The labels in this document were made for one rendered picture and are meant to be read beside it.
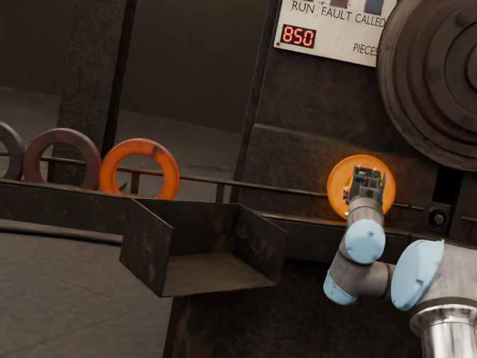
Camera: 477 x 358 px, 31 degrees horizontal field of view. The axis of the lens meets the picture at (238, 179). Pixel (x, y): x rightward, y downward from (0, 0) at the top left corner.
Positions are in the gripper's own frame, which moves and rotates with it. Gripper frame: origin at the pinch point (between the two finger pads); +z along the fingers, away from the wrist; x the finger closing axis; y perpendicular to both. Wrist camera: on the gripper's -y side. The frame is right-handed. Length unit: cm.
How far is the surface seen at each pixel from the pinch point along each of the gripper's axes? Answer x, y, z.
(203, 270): 30.6, -12.1, -32.1
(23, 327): 92, -92, 39
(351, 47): 8.2, 25.9, 15.9
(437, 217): -19.8, -7.9, 4.5
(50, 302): 91, -99, 64
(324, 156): 9.7, 1.6, 5.8
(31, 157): 77, -8, -5
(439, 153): -15.0, 11.0, -1.8
